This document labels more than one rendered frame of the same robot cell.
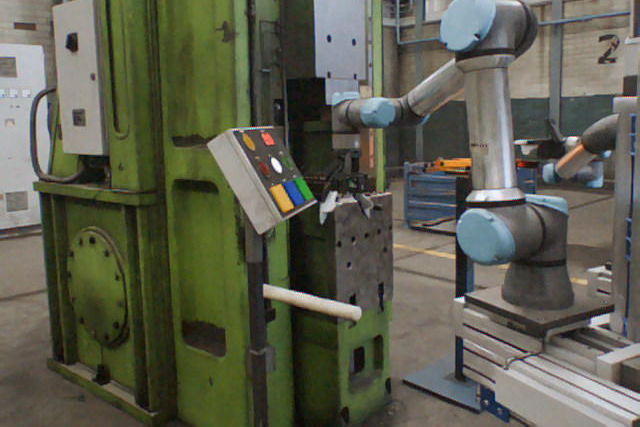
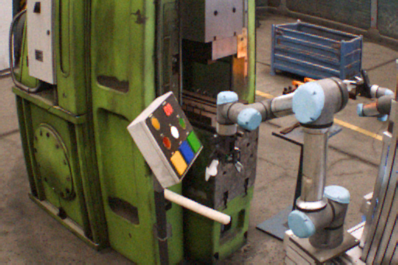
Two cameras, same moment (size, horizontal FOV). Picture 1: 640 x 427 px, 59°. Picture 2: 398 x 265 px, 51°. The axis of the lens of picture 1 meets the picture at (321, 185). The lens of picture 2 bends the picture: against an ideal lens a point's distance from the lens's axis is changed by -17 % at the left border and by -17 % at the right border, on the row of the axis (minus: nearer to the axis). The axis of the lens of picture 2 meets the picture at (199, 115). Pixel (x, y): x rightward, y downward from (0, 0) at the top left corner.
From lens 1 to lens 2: 68 cm
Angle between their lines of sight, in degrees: 15
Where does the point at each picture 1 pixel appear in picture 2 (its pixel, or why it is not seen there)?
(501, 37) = (326, 117)
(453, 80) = not seen: hidden behind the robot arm
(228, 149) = (141, 133)
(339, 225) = not seen: hidden behind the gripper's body
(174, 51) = (101, 17)
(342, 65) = (225, 29)
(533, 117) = not seen: outside the picture
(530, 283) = (322, 237)
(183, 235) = (105, 143)
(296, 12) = not seen: outside the picture
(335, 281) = (214, 186)
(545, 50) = not seen: outside the picture
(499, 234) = (308, 228)
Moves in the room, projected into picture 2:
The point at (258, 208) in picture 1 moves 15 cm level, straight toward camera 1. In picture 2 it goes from (163, 172) to (165, 192)
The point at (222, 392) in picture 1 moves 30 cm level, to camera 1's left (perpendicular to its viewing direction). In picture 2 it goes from (137, 242) to (90, 238)
